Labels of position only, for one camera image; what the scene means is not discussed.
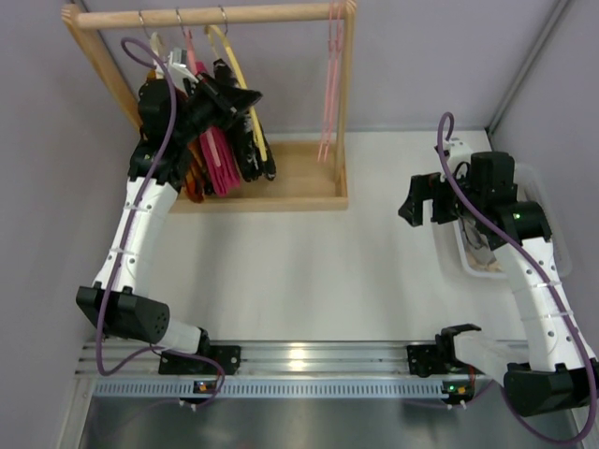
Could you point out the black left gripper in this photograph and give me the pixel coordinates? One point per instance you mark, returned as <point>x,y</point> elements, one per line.
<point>217,99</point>

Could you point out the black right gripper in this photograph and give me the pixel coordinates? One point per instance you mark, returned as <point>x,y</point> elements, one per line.
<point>437,198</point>

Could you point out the black white patterned trousers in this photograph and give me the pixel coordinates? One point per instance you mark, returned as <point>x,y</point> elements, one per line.
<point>242,136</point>

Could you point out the yellow hanger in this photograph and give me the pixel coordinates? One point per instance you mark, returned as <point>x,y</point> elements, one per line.
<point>211,31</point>

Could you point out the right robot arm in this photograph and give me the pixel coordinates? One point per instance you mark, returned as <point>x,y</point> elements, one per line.
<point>560,370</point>

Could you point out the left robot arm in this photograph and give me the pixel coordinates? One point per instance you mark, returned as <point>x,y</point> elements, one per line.
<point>117,303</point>

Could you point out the magenta trousers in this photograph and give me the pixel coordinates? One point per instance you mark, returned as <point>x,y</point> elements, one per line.
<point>225,178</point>

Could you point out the pink hanger with trousers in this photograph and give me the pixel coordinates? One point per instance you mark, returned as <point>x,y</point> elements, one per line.
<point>191,64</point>

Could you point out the orange patterned trousers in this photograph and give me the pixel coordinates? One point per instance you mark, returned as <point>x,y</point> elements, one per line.
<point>194,187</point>

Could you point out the cream hanger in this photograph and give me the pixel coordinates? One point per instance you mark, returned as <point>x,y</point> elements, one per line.
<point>157,47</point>

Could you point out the empty pink hanger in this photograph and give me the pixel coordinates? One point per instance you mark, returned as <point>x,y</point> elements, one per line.
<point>335,46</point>

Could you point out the grey cloth in basket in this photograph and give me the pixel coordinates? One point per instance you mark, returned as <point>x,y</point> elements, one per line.
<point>477,252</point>

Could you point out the white plastic basket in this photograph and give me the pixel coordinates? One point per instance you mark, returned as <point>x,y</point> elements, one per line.
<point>534,214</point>

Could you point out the wooden clothes rack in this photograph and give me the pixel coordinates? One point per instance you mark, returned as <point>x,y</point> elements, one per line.
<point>302,183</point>

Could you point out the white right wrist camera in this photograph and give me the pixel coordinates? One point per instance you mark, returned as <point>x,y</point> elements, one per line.
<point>458,155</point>

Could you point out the aluminium mounting rail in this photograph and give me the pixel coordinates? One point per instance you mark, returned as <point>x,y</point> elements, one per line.
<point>418,358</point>

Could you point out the grey slotted cable duct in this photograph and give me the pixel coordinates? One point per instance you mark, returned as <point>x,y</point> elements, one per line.
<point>280,388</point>

